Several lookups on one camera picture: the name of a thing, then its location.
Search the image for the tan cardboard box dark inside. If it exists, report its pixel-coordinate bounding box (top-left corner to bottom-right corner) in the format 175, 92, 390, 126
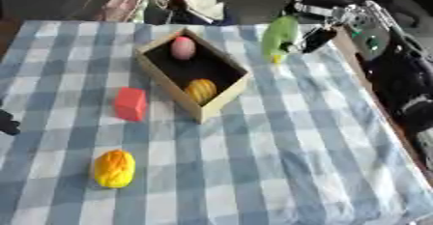
133, 27, 254, 125

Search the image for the yellow orange toy fruit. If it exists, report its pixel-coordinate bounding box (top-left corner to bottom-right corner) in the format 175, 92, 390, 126
91, 149, 137, 189

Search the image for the white crumpled cloth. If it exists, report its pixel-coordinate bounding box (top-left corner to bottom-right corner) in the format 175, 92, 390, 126
183, 0, 227, 21

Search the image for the yellow striped toy squash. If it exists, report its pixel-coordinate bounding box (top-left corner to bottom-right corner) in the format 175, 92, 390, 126
184, 78, 220, 105

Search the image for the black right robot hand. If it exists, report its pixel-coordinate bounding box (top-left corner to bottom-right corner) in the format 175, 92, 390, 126
280, 0, 356, 56

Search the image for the pink toy egg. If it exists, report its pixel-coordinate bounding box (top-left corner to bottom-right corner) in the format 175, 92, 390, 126
169, 36, 198, 61

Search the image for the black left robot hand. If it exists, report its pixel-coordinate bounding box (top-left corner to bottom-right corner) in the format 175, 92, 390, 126
0, 107, 24, 137

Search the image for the red block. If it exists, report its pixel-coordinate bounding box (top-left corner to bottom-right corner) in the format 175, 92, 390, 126
113, 86, 149, 123

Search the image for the green toy corn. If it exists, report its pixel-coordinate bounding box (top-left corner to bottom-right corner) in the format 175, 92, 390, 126
258, 14, 303, 65

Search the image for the dark bag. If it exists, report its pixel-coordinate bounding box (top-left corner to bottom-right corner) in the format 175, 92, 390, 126
142, 0, 241, 26

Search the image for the pink patterned bag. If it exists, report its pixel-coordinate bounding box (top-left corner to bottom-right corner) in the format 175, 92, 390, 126
93, 0, 153, 24

